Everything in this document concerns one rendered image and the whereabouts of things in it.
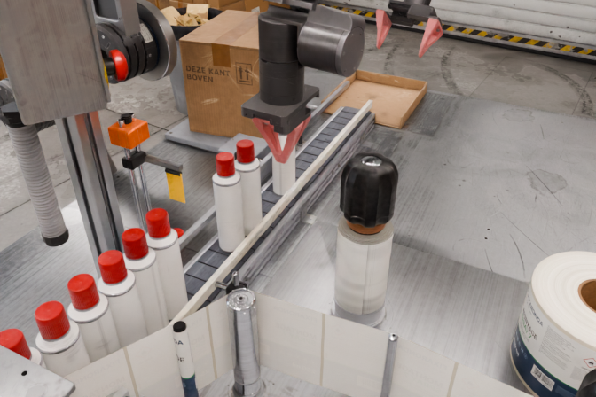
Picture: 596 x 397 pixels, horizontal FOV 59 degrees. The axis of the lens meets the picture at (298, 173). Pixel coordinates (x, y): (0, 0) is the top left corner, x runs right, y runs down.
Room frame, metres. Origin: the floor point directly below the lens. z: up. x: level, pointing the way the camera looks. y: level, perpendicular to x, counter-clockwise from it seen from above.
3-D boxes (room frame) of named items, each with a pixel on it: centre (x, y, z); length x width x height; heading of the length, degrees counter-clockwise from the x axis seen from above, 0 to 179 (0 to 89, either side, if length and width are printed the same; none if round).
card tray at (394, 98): (1.58, -0.25, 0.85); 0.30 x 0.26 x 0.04; 154
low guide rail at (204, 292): (0.93, 0.02, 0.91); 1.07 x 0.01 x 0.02; 154
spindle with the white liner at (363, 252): (0.63, -0.10, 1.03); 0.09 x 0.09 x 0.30
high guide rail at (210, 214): (0.96, 0.09, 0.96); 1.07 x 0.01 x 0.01; 154
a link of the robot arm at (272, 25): (0.62, 0.01, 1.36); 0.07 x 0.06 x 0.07; 56
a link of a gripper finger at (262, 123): (0.64, 0.02, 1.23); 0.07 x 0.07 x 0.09; 63
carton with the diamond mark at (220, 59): (1.44, 0.15, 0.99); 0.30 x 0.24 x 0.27; 162
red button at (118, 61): (0.61, 0.23, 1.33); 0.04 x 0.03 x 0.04; 29
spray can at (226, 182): (0.80, 0.13, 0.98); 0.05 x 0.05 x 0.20
